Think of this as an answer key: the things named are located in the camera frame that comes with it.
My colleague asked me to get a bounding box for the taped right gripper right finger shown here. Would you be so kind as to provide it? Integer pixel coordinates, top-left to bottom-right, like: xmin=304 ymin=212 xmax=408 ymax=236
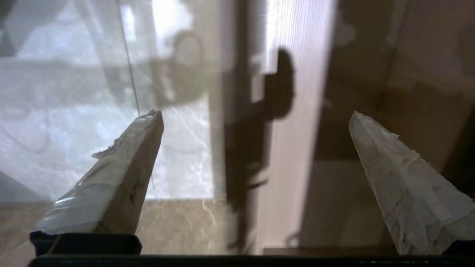
xmin=348 ymin=111 xmax=475 ymax=256

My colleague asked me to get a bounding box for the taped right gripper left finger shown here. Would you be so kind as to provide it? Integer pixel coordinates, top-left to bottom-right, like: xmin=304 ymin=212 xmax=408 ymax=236
xmin=30 ymin=109 xmax=164 ymax=256

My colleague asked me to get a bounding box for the wooden vanity drawer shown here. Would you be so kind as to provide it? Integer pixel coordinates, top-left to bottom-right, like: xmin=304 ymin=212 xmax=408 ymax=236
xmin=208 ymin=0 xmax=475 ymax=256

